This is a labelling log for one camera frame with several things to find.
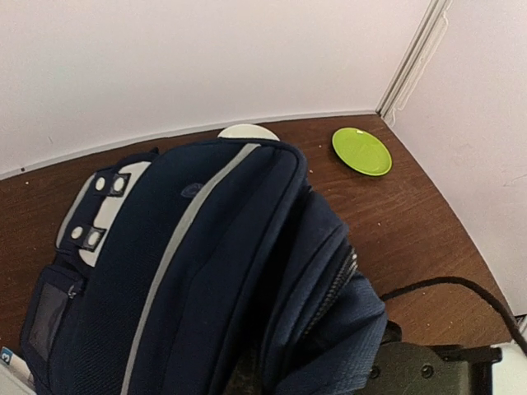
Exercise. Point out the navy blue student backpack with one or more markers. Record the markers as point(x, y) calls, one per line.
point(168, 265)

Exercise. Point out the white ceramic bowl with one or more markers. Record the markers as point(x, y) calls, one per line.
point(247, 131)

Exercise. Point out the right aluminium frame post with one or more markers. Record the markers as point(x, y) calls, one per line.
point(419, 53)

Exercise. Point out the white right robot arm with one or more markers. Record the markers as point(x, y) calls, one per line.
point(408, 368)

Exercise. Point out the green plate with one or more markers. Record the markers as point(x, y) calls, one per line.
point(362, 152)

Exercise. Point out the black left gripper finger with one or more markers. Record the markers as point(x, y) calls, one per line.
point(246, 376)

